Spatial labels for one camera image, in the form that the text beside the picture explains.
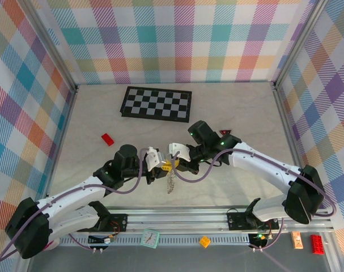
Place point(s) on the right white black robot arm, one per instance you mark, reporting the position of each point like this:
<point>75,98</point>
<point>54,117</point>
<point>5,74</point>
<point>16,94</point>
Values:
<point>262,165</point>

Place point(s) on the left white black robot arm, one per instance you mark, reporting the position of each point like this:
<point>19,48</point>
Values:
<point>72,192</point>

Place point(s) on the black red triangle piece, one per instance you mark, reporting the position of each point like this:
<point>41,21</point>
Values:
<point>225,132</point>

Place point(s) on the small red block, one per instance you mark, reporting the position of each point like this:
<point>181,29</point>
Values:
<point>108,139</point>

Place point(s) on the black grey checkerboard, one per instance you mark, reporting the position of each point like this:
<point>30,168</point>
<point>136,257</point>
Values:
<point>156,104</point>

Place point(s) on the teal square clock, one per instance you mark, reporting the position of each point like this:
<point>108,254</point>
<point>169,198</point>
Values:
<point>150,238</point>

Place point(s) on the yellow toy brick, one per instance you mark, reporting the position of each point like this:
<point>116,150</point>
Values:
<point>204,241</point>

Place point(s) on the pink dome toy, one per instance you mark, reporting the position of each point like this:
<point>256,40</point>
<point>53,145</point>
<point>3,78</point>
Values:
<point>52,246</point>

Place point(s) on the wooden printed block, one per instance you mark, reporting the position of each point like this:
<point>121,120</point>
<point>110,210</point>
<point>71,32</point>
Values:
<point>297,240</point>

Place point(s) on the red toy brick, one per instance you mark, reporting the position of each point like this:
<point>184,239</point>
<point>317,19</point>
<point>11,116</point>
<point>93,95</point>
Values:
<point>317,244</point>

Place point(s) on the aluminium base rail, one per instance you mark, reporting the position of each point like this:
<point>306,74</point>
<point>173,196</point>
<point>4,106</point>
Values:
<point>174,219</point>

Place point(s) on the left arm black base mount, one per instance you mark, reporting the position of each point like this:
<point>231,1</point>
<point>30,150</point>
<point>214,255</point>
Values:
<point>118,222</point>

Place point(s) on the aluminium table side rail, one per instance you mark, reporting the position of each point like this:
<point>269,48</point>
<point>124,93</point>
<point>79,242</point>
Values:
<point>64,133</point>
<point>292,141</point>

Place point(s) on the black connector bracket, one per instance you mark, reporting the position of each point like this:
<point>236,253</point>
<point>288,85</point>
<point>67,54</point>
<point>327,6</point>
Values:
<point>256,241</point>
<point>96,240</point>

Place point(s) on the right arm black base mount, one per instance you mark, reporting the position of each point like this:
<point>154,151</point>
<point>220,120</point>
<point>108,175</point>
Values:
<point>237,221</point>

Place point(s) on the aluminium frame corner post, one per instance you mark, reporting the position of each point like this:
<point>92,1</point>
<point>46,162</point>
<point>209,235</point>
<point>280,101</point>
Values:
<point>299,42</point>
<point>52,48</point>

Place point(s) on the aluminium frame front post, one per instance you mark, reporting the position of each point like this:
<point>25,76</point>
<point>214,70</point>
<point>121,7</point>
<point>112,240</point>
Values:
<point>333,262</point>
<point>25,266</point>

